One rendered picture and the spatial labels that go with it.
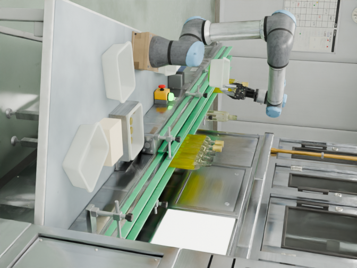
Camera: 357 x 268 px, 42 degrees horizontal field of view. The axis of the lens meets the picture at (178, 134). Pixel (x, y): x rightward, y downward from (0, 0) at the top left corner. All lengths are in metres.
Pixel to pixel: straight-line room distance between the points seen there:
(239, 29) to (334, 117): 6.41
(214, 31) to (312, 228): 1.00
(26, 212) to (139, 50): 0.92
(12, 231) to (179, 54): 1.09
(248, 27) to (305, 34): 5.88
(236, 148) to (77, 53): 1.36
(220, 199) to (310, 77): 6.16
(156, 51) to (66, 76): 0.64
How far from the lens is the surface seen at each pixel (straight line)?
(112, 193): 1.97
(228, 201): 2.23
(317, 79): 8.27
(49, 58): 1.57
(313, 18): 8.00
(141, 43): 2.20
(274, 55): 2.09
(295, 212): 2.28
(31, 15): 1.67
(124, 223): 1.82
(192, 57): 2.15
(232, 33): 2.21
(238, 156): 2.70
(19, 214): 2.33
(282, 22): 2.15
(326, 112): 8.48
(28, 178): 2.60
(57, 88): 1.61
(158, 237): 2.00
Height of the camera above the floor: 1.53
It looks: 14 degrees down
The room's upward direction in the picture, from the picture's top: 96 degrees clockwise
